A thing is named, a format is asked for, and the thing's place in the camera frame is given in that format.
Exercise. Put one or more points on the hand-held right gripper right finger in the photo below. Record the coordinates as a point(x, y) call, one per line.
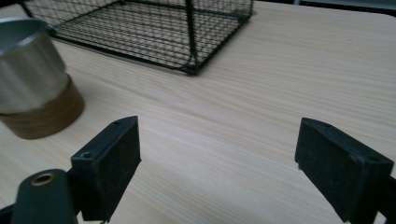
point(337, 169)

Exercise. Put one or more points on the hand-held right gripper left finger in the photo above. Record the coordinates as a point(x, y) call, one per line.
point(107, 168)

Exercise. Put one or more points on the metal cup with wooden base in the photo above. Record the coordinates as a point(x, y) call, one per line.
point(31, 77)

